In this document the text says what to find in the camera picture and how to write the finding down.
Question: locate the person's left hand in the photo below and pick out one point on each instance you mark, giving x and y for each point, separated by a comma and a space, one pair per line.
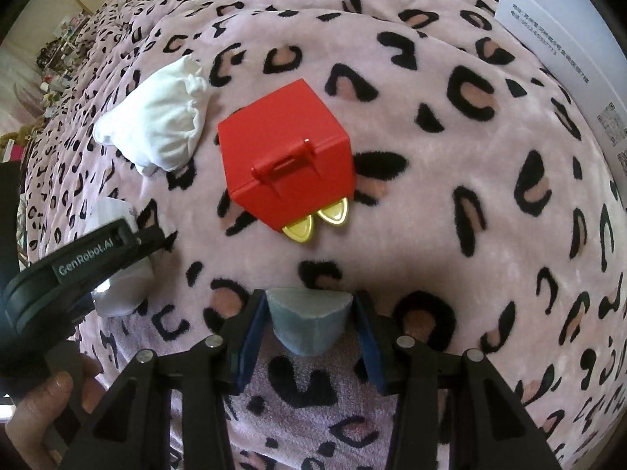
39, 401

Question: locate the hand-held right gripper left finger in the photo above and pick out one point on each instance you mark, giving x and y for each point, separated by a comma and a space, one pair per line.
252, 333

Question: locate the white paper box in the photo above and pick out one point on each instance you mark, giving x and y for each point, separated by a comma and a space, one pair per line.
563, 34

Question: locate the silver foil pouch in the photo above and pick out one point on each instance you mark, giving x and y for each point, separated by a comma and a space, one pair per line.
122, 289

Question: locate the cluttered shelf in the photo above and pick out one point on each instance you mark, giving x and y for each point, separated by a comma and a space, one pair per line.
59, 58

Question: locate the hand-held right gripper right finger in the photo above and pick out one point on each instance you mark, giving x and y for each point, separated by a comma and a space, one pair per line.
367, 342

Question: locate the pink leopard print blanket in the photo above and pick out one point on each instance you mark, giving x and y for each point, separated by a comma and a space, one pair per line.
441, 205

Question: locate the white cloth glove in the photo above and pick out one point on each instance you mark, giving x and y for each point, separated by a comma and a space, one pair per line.
156, 117

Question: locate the red box with yellow feet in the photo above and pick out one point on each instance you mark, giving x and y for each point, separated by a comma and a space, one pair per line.
279, 132

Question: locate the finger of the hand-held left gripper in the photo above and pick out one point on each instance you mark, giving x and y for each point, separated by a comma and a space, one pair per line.
154, 240

